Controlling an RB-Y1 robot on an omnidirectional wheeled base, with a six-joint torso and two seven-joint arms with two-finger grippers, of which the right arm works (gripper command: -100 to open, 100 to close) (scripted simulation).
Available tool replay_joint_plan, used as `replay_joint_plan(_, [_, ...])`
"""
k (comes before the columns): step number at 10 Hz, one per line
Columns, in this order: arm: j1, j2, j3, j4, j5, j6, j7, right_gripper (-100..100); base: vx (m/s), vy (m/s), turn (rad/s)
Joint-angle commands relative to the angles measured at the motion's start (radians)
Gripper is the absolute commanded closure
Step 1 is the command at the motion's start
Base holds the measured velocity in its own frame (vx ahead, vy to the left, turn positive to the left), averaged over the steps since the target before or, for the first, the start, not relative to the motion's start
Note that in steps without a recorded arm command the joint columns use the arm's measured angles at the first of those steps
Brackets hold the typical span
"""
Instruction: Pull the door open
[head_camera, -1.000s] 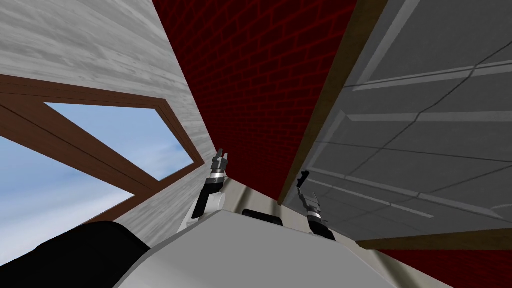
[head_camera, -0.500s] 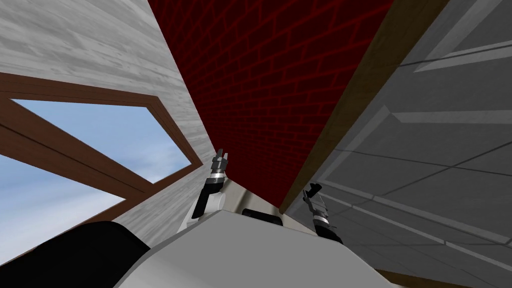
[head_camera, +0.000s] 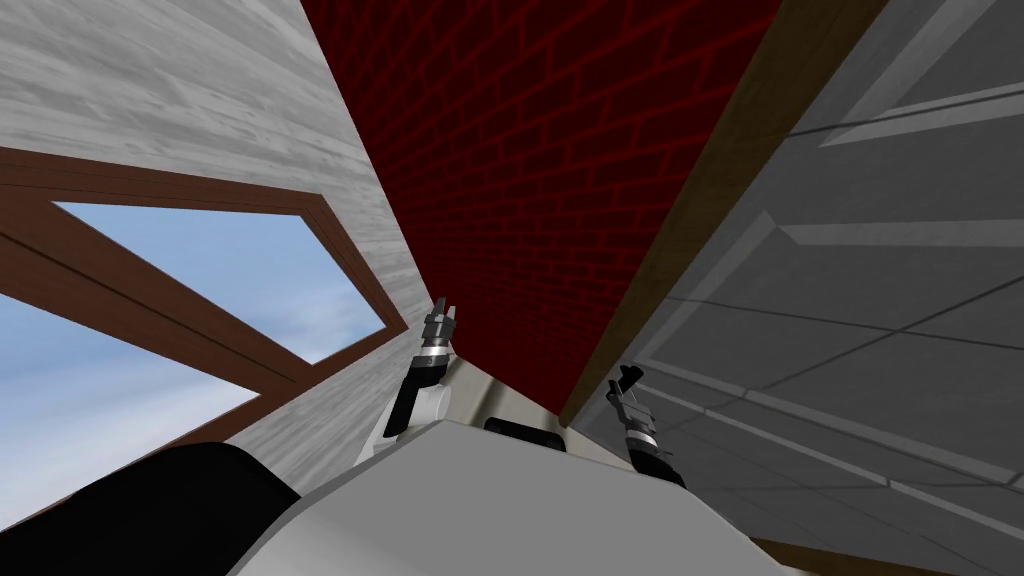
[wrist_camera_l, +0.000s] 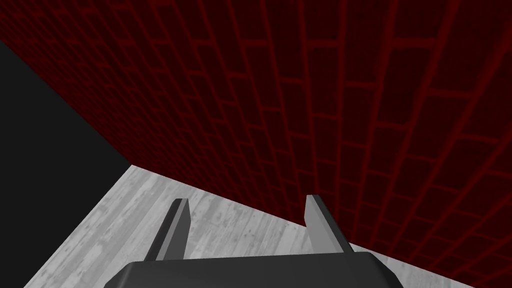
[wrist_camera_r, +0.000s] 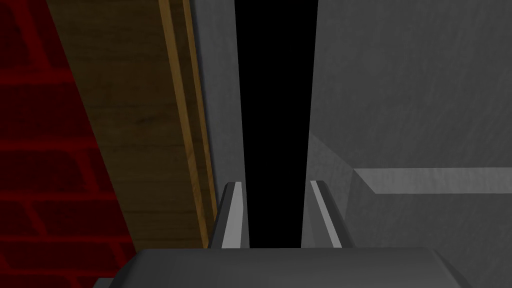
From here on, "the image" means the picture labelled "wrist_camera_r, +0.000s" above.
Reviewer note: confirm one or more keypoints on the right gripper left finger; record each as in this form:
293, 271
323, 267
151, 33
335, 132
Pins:
232, 220

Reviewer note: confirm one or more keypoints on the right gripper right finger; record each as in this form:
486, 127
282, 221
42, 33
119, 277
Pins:
334, 228

